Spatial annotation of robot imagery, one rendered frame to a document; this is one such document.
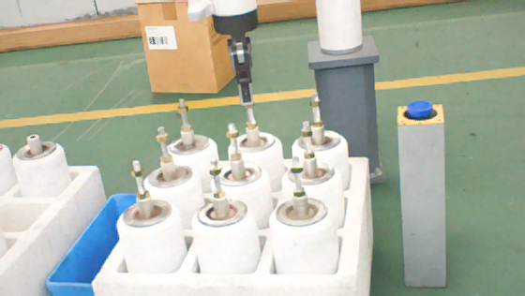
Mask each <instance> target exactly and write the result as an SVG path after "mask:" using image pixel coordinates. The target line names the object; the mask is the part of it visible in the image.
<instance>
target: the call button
mask: <svg viewBox="0 0 525 296"><path fill-rule="evenodd" d="M407 111H408V112H409V113H410V115H411V116H413V117H426V116H429V115H430V113H431V112H432V111H433V105H432V104H431V103H430V102H429V101H413V102H411V103H410V104H409V105H408V106H407Z"/></svg>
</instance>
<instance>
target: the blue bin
mask: <svg viewBox="0 0 525 296"><path fill-rule="evenodd" d="M136 198H137V196H136V194H116V195H114V196H110V197H109V198H108V201H107V202H105V204H104V205H103V206H102V207H101V209H100V210H99V212H98V213H97V214H96V215H95V217H94V219H93V220H92V221H91V222H90V223H89V224H88V227H87V228H86V229H84V231H83V232H82V235H81V236H79V238H78V239H77V240H76V242H75V243H74V244H73V246H72V247H71V248H70V249H69V250H68V251H67V253H66V254H65V255H64V256H63V257H62V259H61V261H60V262H59V263H58V264H57V265H56V267H55V268H54V269H53V271H52V272H51V274H50V275H48V278H47V279H46V282H45V283H46V286H47V289H48V290H49V291H50V292H51V293H52V296H95V291H94V288H93V282H94V280H95V277H96V276H97V275H98V273H100V272H101V268H102V266H103V265H104V263H105V262H106V261H107V259H108V256H109V255H110V254H111V253H112V251H113V250H114V248H115V246H116V245H117V243H119V241H120V236H119V232H118V228H117V222H118V220H119V218H120V216H121V215H122V213H123V212H124V211H125V210H126V209H128V207H130V206H132V205H134V204H135V203H137V201H136Z"/></svg>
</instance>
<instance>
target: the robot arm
mask: <svg viewBox="0 0 525 296"><path fill-rule="evenodd" d="M316 13H317V22H318V31H319V41H320V49H321V53H322V54H330V55H342V54H352V53H355V52H358V51H360V50H362V49H363V34H362V20H361V7H360V0H316ZM187 14H188V20H189V21H201V20H203V19H205V18H206V17H208V16H209V15H211V14H212V19H213V24H214V29H215V31H216V33H217V34H221V35H229V36H231V39H227V42H228V51H229V55H230V57H231V63H232V70H233V71H235V78H236V79H235V82H236V83H237V85H238V88H239V95H240V100H241V104H242V106H246V105H251V104H253V103H254V99H253V93H252V87H251V83H252V78H251V75H250V69H251V68H252V61H251V54H250V52H251V43H250V39H249V37H245V34H246V33H247V32H251V31H253V30H255V29H256V28H257V27H258V26H259V18H258V11H257V5H256V0H188V8H187Z"/></svg>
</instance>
